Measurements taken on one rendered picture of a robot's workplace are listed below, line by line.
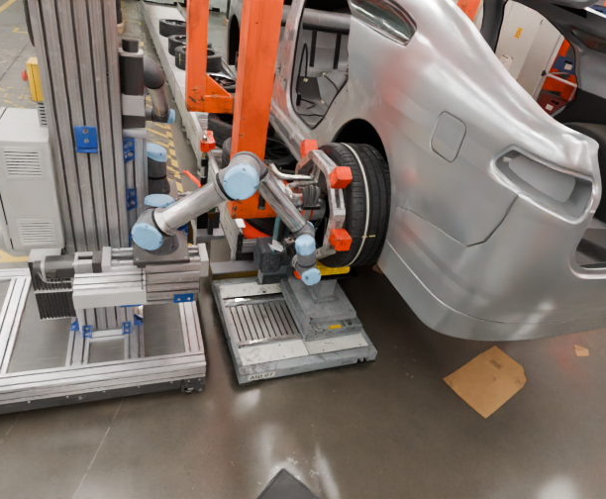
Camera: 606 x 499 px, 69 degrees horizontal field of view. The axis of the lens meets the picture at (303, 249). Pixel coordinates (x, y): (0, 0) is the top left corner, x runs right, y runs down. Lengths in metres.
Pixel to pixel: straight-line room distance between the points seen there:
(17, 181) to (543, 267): 1.89
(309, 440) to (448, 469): 0.69
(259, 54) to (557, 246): 1.61
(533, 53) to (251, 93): 4.91
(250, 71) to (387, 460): 2.04
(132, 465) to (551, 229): 1.90
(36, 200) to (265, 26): 1.31
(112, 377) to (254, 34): 1.75
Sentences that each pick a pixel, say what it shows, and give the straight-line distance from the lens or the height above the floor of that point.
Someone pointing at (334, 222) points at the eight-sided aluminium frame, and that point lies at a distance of 2.09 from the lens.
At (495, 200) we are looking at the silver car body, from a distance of 1.60.
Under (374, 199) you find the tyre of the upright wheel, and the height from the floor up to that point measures 1.04.
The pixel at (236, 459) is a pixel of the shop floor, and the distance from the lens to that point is 2.25.
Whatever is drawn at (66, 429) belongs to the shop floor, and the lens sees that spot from 2.40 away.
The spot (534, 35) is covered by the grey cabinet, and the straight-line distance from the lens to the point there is 6.76.
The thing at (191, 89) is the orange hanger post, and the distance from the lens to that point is 4.42.
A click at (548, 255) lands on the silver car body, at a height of 1.25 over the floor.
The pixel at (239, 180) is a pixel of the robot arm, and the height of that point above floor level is 1.27.
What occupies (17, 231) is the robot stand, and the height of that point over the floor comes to 0.85.
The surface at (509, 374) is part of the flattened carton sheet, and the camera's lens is 3.12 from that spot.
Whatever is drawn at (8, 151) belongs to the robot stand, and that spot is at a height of 1.19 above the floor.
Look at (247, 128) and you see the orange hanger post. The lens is 2.51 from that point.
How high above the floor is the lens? 1.94
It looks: 34 degrees down
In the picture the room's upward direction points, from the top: 12 degrees clockwise
